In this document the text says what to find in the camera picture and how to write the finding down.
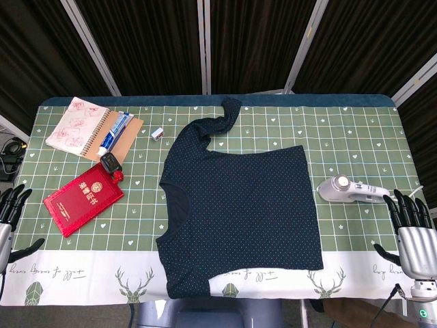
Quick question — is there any spiral notebook with red drawings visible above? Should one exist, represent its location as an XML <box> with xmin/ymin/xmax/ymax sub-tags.
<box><xmin>44</xmin><ymin>96</ymin><xmax>144</xmax><ymax>162</ymax></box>

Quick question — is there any red certificate book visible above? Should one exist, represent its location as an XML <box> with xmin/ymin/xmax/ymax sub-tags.
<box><xmin>43</xmin><ymin>162</ymin><xmax>125</xmax><ymax>238</ymax></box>

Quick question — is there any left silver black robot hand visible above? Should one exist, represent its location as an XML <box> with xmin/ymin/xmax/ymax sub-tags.
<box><xmin>0</xmin><ymin>184</ymin><xmax>46</xmax><ymax>274</ymax></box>

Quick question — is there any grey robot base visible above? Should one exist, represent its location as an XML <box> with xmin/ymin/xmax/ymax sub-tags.
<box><xmin>136</xmin><ymin>299</ymin><xmax>284</xmax><ymax>328</ymax></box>

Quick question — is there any black folding screen panel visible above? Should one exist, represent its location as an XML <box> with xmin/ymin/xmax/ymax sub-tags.
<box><xmin>0</xmin><ymin>0</ymin><xmax>121</xmax><ymax>136</ymax></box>
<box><xmin>391</xmin><ymin>53</ymin><xmax>437</xmax><ymax>219</ymax></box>
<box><xmin>61</xmin><ymin>0</ymin><xmax>210</xmax><ymax>96</ymax></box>
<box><xmin>203</xmin><ymin>0</ymin><xmax>328</xmax><ymax>96</ymax></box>
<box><xmin>285</xmin><ymin>0</ymin><xmax>437</xmax><ymax>103</ymax></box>

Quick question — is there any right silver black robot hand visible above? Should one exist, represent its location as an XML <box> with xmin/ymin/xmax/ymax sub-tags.
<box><xmin>373</xmin><ymin>188</ymin><xmax>437</xmax><ymax>280</ymax></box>

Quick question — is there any brown object under table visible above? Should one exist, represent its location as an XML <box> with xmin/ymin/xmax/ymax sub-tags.
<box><xmin>322</xmin><ymin>299</ymin><xmax>380</xmax><ymax>328</ymax></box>

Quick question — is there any white table leg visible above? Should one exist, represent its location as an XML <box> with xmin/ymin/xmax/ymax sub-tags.
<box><xmin>299</xmin><ymin>299</ymin><xmax>310</xmax><ymax>328</ymax></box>

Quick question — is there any black floor equipment bundle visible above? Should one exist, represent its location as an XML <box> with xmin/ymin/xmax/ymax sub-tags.
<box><xmin>0</xmin><ymin>136</ymin><xmax>28</xmax><ymax>182</ymax></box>

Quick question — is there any blue white toothpaste tube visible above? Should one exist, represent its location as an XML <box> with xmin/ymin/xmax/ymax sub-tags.
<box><xmin>98</xmin><ymin>112</ymin><xmax>135</xmax><ymax>157</ymax></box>

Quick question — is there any white handheld steam iron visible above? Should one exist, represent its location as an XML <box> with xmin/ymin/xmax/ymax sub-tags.
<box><xmin>316</xmin><ymin>174</ymin><xmax>399</xmax><ymax>206</ymax></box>

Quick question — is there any dark blue dotted t-shirt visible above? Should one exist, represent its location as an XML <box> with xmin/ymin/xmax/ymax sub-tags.
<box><xmin>155</xmin><ymin>96</ymin><xmax>324</xmax><ymax>300</ymax></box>

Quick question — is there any green grid deer tablecloth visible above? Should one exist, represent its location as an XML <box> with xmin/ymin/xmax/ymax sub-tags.
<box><xmin>0</xmin><ymin>104</ymin><xmax>437</xmax><ymax>307</ymax></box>

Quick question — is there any small black device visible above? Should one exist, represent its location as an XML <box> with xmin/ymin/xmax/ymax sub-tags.
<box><xmin>100</xmin><ymin>152</ymin><xmax>123</xmax><ymax>174</ymax></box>

